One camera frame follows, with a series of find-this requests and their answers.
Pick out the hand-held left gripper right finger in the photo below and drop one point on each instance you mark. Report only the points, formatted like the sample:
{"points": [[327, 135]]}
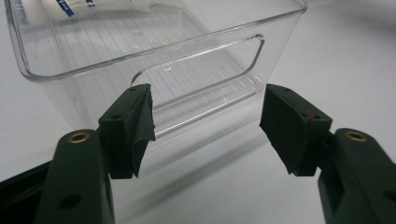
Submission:
{"points": [[292, 130]]}

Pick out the clear plastic storage bin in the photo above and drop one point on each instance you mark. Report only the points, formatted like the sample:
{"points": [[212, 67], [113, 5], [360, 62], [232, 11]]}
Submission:
{"points": [[93, 46]]}

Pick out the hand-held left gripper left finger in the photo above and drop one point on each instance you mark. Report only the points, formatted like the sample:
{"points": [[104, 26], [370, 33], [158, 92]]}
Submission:
{"points": [[124, 133]]}

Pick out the white table cover sheet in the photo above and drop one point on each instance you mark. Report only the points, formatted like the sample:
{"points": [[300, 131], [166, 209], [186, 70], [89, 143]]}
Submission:
{"points": [[342, 77]]}

